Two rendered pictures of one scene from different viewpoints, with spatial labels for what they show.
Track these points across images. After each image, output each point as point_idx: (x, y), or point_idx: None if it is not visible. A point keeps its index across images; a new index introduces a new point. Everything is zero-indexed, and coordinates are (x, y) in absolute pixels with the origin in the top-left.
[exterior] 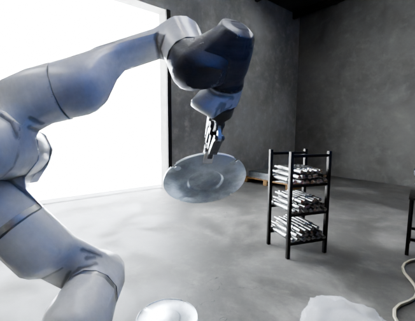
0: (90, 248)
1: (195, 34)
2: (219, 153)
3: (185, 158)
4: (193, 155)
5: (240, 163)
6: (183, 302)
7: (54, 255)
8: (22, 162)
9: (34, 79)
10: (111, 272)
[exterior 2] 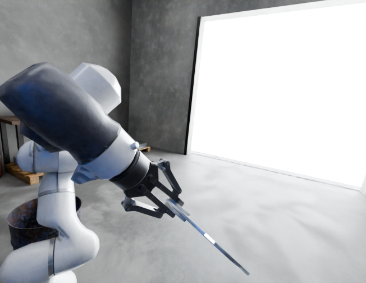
0: (63, 228)
1: None
2: (185, 217)
3: (167, 200)
4: (169, 201)
5: (216, 247)
6: None
7: (41, 221)
8: (42, 167)
9: None
10: (59, 252)
